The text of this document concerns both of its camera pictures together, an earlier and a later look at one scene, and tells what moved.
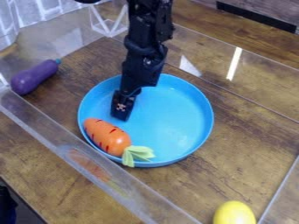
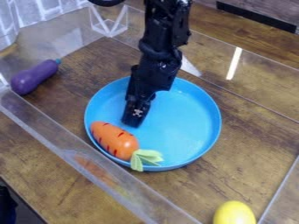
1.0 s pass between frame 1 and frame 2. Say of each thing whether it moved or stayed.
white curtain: stayed
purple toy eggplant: stayed
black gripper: moved
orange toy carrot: moved
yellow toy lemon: stayed
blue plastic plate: moved
